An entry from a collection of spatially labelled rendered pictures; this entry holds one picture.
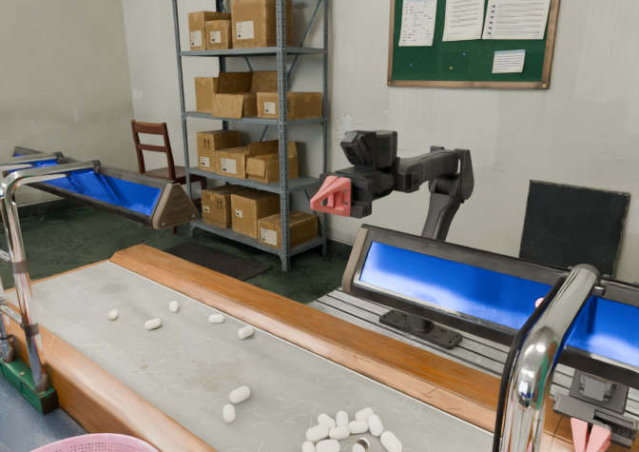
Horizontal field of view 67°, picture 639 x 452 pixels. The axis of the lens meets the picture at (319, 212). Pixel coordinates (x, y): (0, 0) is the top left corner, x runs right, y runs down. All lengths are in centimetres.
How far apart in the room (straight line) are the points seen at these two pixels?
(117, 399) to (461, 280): 62
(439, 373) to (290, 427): 28
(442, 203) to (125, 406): 78
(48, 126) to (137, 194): 429
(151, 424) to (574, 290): 64
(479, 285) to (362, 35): 276
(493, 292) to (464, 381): 45
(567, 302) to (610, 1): 228
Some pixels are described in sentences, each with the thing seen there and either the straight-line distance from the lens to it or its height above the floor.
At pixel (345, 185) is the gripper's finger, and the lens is 81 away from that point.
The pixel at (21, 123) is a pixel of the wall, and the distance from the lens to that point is 505.
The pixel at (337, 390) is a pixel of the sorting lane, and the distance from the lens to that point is 90.
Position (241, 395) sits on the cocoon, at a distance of 87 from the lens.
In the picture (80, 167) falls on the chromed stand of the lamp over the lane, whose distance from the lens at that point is 97.
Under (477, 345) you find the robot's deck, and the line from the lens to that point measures 121.
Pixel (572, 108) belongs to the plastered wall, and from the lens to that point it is 262.
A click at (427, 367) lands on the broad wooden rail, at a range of 93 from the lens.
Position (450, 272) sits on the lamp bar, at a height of 109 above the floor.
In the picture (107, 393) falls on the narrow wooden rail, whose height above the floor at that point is 76.
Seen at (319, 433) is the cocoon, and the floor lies 76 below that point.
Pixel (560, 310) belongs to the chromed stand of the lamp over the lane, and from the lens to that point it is 37.
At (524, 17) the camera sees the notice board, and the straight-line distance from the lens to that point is 268.
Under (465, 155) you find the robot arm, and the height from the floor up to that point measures 110.
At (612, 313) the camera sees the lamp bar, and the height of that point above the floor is 109.
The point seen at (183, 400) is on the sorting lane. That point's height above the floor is 74.
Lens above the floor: 128
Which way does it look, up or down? 16 degrees down
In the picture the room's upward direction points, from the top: straight up
